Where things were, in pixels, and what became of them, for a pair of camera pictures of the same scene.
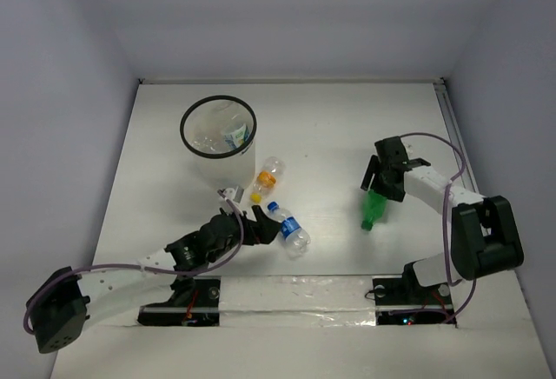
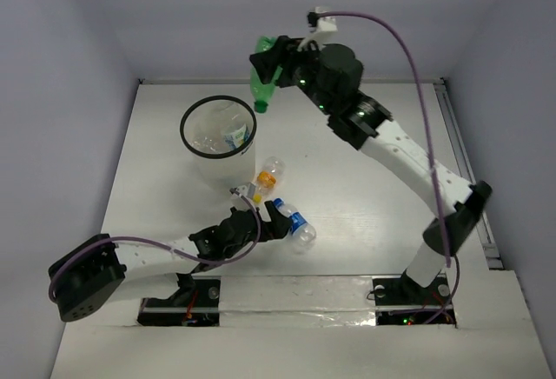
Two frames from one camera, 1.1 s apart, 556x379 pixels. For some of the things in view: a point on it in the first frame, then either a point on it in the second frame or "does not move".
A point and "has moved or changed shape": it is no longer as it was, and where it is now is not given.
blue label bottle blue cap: (296, 239) has moved or changed shape
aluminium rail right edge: (473, 173) does not move
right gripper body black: (380, 182) -> (300, 67)
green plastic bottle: (375, 205) -> (261, 91)
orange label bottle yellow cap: (268, 179) does not move
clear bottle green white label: (236, 134) does not move
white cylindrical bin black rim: (220, 131) does not move
